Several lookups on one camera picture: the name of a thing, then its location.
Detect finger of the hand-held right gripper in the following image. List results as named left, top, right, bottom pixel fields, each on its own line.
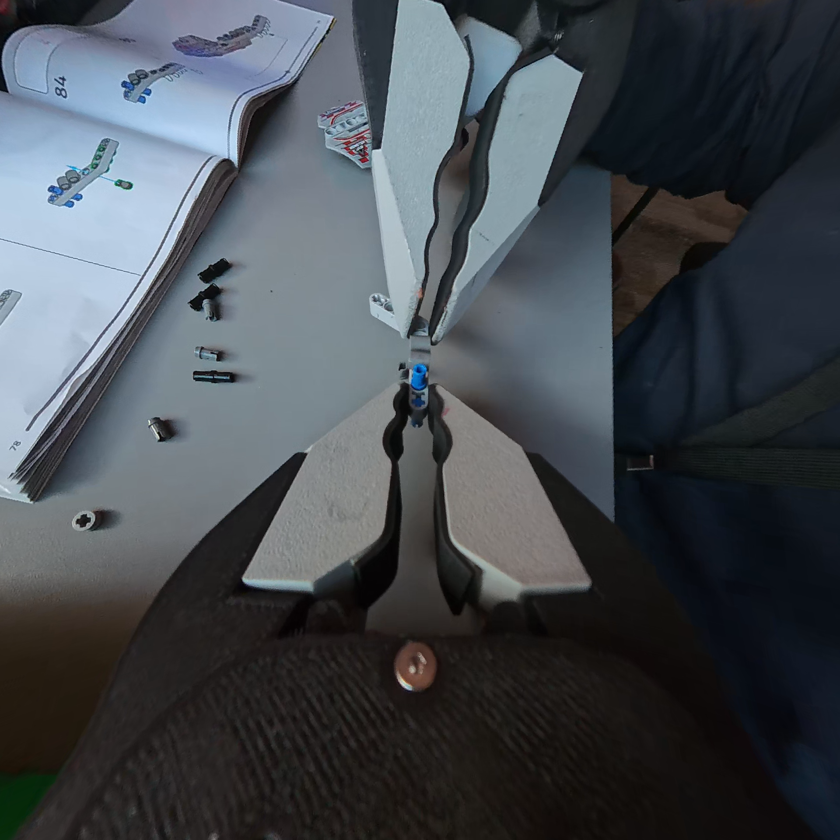
left=430, top=13, right=586, bottom=345
left=371, top=0, right=475, bottom=339

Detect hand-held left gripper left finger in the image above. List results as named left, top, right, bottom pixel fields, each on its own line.
left=241, top=382, right=404, bottom=618

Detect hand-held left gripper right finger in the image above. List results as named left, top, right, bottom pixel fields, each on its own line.
left=427, top=384, right=592, bottom=621

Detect grey lego beam blue pins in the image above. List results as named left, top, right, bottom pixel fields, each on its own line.
left=397, top=318, right=434, bottom=431

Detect person's right forearm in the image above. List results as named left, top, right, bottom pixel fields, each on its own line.
left=581, top=0, right=840, bottom=207

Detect red printed grey lego panel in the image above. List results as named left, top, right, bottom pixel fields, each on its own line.
left=317, top=100, right=366, bottom=130
left=323, top=125, right=376, bottom=173

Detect lego instruction booklet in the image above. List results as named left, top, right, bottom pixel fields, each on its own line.
left=0, top=0, right=336, bottom=506

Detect green plastic bin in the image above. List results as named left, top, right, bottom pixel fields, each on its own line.
left=0, top=773, right=60, bottom=840

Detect black cable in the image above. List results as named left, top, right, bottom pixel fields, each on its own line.
left=612, top=185, right=659, bottom=245

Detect black bag strap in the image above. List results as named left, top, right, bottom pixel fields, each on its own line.
left=626, top=374, right=840, bottom=492

